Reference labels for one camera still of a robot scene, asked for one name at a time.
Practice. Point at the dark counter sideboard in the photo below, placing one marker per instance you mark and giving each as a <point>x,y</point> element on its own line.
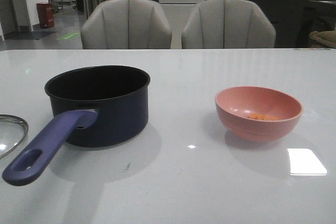
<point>294,20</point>

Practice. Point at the pink plastic bowl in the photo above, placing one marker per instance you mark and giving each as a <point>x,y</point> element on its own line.
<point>234,104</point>

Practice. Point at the left grey upholstered chair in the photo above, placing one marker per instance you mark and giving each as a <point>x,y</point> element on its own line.
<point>127,24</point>

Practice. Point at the right grey upholstered chair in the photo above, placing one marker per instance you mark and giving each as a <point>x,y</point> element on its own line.
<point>227,24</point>

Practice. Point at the glass lid with blue knob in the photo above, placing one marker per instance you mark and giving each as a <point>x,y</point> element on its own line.
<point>14,131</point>

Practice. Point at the beige cushion seat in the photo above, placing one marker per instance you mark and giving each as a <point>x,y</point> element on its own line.
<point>323,39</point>

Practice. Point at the dark blue saucepan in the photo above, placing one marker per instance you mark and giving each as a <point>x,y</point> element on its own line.
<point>92,107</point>

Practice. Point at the grey upholstered chair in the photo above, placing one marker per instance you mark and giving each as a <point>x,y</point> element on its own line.
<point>127,24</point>
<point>227,24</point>

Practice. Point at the red trash bin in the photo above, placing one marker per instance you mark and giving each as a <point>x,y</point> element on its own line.
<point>45,15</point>

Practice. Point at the orange ham pieces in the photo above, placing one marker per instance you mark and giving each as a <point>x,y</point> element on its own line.
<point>264,117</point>

